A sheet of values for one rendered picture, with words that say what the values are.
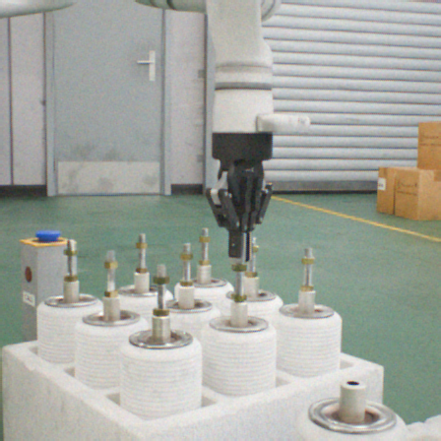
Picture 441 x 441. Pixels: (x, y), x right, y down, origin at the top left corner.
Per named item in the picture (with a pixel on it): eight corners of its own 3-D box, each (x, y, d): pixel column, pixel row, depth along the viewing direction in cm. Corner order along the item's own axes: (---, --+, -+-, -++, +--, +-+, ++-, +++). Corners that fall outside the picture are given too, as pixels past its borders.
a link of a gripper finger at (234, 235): (233, 216, 89) (232, 256, 90) (220, 218, 87) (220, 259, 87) (244, 217, 88) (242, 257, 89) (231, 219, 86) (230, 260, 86)
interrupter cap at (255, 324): (228, 339, 86) (228, 333, 86) (198, 324, 92) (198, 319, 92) (280, 330, 90) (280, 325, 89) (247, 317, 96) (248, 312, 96)
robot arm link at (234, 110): (279, 133, 80) (280, 77, 79) (196, 132, 86) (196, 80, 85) (313, 134, 88) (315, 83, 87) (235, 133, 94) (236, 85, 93)
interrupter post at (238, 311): (235, 331, 89) (235, 304, 89) (225, 326, 91) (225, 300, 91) (251, 328, 90) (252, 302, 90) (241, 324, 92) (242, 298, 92)
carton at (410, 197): (453, 220, 436) (455, 170, 432) (417, 220, 430) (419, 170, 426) (427, 215, 465) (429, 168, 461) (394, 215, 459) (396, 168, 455)
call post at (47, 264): (39, 435, 116) (35, 247, 113) (23, 421, 122) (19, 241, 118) (79, 425, 121) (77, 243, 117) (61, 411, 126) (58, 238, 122)
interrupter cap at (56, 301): (63, 295, 107) (63, 291, 107) (107, 300, 104) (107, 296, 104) (32, 306, 100) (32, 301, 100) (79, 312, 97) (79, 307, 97)
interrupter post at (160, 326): (151, 346, 82) (151, 318, 82) (150, 340, 85) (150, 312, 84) (171, 345, 83) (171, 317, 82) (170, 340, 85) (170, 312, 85)
